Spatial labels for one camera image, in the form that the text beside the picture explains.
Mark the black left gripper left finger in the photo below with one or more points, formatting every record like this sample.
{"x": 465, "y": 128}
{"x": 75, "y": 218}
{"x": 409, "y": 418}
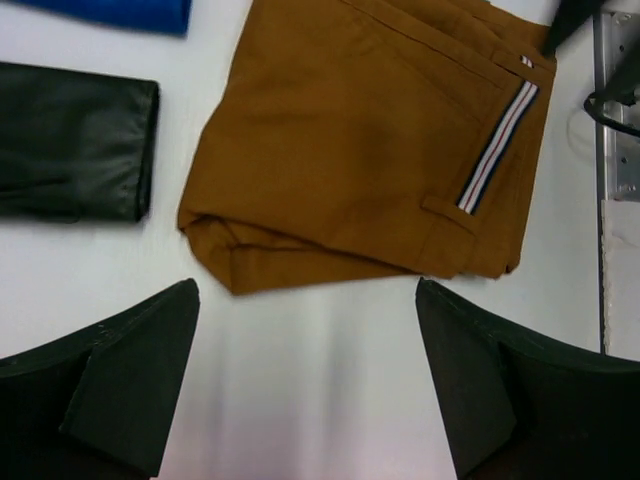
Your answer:
{"x": 99, "y": 403}

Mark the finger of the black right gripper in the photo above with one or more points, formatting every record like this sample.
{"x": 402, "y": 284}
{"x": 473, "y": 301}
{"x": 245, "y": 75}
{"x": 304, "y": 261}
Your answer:
{"x": 569, "y": 17}

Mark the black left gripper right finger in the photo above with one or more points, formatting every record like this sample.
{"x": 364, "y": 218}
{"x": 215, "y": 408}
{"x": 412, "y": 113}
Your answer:
{"x": 517, "y": 404}

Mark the brown trousers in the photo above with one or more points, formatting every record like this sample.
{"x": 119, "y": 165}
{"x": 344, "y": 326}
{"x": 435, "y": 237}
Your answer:
{"x": 365, "y": 139}

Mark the black leather roll pouch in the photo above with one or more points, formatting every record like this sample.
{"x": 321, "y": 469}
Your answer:
{"x": 76, "y": 145}

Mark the blue folded towel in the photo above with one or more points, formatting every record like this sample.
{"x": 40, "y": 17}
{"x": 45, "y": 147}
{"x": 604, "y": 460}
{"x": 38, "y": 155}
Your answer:
{"x": 165, "y": 17}

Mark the aluminium frame rail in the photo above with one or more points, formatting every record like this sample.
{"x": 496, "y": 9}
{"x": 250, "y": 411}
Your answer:
{"x": 617, "y": 162}

